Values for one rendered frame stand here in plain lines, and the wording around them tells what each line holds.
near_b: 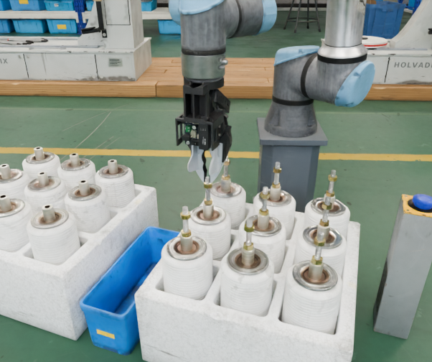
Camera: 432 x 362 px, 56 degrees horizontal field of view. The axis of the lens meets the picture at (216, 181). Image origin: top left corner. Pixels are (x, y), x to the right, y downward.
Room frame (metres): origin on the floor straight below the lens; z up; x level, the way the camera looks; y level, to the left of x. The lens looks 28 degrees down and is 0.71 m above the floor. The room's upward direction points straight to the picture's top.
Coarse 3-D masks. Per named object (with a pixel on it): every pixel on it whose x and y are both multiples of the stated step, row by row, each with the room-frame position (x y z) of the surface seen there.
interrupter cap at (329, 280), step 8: (296, 264) 0.56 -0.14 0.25; (304, 264) 0.56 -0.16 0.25; (296, 272) 0.54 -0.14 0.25; (304, 272) 0.54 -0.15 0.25; (328, 272) 0.54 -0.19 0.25; (296, 280) 0.52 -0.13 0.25; (304, 280) 0.52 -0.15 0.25; (312, 280) 0.52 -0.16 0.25; (320, 280) 0.52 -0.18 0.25; (328, 280) 0.52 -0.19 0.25; (336, 280) 0.52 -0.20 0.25; (312, 288) 0.50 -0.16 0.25; (320, 288) 0.50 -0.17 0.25; (328, 288) 0.50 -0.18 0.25
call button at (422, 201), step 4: (416, 196) 0.66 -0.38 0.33; (420, 196) 0.66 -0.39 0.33; (424, 196) 0.66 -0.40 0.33; (428, 196) 0.66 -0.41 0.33; (416, 200) 0.65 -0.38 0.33; (420, 200) 0.65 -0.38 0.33; (424, 200) 0.65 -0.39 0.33; (428, 200) 0.65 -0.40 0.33; (416, 204) 0.65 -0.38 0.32; (420, 204) 0.64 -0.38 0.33; (424, 204) 0.64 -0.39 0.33; (428, 204) 0.64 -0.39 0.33; (424, 208) 0.64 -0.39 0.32; (428, 208) 0.64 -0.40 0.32
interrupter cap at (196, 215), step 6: (192, 210) 0.73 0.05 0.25; (198, 210) 0.73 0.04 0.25; (216, 210) 0.74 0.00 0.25; (222, 210) 0.73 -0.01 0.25; (192, 216) 0.71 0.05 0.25; (198, 216) 0.71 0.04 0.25; (216, 216) 0.72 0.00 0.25; (222, 216) 0.71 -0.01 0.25; (198, 222) 0.69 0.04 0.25; (204, 222) 0.69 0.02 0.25; (210, 222) 0.69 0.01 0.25; (216, 222) 0.69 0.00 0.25
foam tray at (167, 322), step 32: (352, 224) 0.79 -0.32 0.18; (288, 256) 0.67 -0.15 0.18; (352, 256) 0.67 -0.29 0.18; (160, 288) 0.60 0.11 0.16; (352, 288) 0.58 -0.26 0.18; (160, 320) 0.54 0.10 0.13; (192, 320) 0.52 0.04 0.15; (224, 320) 0.50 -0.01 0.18; (256, 320) 0.50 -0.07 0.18; (352, 320) 0.50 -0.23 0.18; (160, 352) 0.55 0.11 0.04; (192, 352) 0.52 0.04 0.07; (224, 352) 0.50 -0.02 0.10; (256, 352) 0.48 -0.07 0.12; (288, 352) 0.47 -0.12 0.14; (320, 352) 0.45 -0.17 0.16; (352, 352) 0.44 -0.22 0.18
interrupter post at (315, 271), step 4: (312, 264) 0.53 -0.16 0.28; (312, 268) 0.52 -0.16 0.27; (316, 268) 0.52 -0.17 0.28; (320, 268) 0.52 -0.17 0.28; (312, 272) 0.52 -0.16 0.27; (316, 272) 0.52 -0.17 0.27; (320, 272) 0.52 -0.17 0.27; (312, 276) 0.52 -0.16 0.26; (316, 276) 0.52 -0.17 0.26; (320, 276) 0.52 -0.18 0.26
